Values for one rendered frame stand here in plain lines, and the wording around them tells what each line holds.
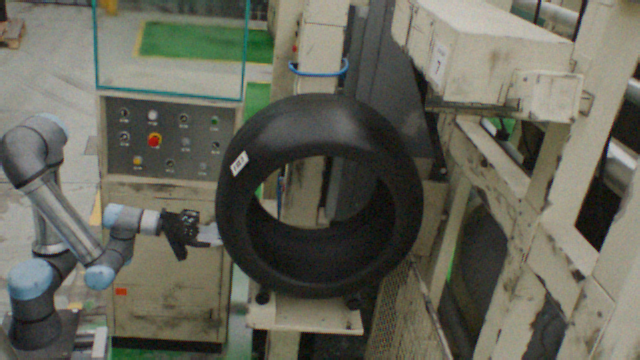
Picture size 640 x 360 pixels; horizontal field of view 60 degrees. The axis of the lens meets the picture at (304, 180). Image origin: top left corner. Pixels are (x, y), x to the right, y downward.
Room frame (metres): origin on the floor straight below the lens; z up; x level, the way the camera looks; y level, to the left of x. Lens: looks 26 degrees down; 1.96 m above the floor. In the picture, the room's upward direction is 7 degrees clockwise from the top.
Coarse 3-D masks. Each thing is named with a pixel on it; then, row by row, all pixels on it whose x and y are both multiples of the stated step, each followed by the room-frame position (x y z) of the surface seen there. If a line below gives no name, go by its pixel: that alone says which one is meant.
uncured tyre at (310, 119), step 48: (336, 96) 1.55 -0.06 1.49; (240, 144) 1.39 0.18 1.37; (288, 144) 1.32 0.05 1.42; (336, 144) 1.33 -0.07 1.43; (384, 144) 1.37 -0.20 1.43; (240, 192) 1.31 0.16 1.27; (384, 192) 1.63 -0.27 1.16; (240, 240) 1.31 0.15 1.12; (288, 240) 1.60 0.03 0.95; (336, 240) 1.62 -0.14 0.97; (384, 240) 1.54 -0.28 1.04; (288, 288) 1.32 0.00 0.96; (336, 288) 1.34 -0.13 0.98
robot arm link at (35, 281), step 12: (24, 264) 1.30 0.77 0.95; (36, 264) 1.30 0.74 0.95; (48, 264) 1.31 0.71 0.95; (12, 276) 1.25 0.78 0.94; (24, 276) 1.25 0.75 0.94; (36, 276) 1.26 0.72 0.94; (48, 276) 1.27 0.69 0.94; (60, 276) 1.33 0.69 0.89; (12, 288) 1.22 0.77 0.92; (24, 288) 1.22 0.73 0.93; (36, 288) 1.23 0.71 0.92; (48, 288) 1.26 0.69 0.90; (12, 300) 1.22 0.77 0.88; (24, 300) 1.22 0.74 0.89; (36, 300) 1.23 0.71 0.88; (48, 300) 1.26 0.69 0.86; (12, 312) 1.23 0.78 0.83; (24, 312) 1.21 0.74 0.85; (36, 312) 1.23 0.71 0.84; (48, 312) 1.25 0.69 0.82
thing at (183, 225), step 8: (160, 216) 1.39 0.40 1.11; (168, 216) 1.39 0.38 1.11; (176, 216) 1.40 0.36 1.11; (184, 216) 1.42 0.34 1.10; (192, 216) 1.43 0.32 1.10; (160, 224) 1.38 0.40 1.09; (168, 224) 1.40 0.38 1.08; (176, 224) 1.40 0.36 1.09; (184, 224) 1.39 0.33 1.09; (192, 224) 1.39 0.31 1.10; (160, 232) 1.39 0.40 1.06; (176, 232) 1.40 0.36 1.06; (184, 232) 1.39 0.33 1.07; (192, 232) 1.40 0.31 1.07; (176, 240) 1.38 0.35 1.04
